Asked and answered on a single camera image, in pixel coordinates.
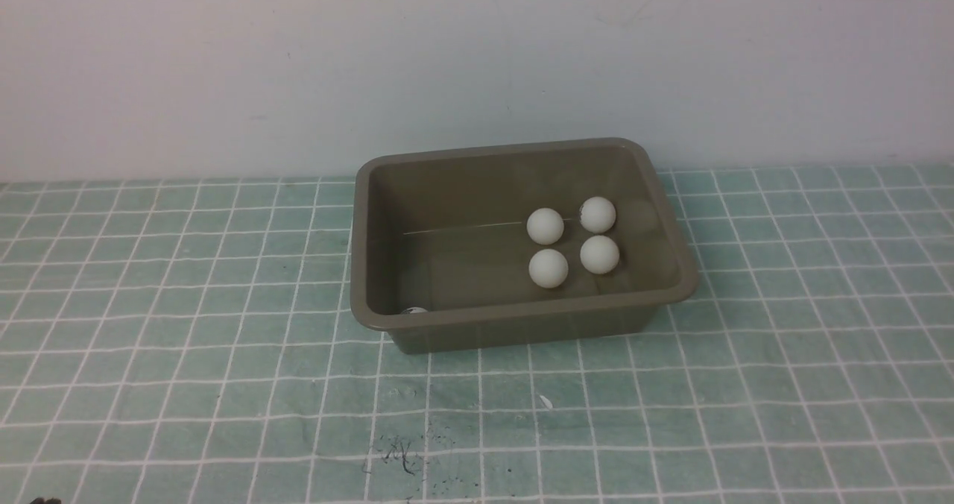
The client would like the olive green plastic bin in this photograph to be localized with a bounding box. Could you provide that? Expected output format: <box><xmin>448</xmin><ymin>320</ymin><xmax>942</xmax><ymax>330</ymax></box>
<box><xmin>350</xmin><ymin>137</ymin><xmax>699</xmax><ymax>354</ymax></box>

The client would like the white ping-pong ball with logo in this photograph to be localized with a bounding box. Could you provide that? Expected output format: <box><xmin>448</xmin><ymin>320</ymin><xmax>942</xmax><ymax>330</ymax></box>
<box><xmin>578</xmin><ymin>196</ymin><xmax>616</xmax><ymax>235</ymax></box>

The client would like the green grid tablecloth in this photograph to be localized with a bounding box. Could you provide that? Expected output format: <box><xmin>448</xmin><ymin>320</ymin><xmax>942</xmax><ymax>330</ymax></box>
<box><xmin>1</xmin><ymin>163</ymin><xmax>953</xmax><ymax>503</ymax></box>

